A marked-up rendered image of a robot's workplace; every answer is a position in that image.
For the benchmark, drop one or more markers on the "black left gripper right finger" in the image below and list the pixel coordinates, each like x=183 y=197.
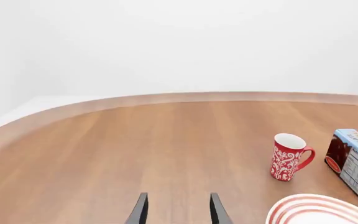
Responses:
x=218 y=212

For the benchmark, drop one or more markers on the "red mug with white pattern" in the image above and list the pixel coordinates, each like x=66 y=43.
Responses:
x=286 y=161

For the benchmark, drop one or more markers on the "white plate with red rings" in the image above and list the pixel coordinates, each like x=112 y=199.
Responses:
x=319 y=210

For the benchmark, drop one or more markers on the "chocolate pudding box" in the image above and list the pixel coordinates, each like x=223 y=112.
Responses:
x=353 y=163

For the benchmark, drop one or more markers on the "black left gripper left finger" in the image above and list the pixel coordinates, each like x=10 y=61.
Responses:
x=139 y=211

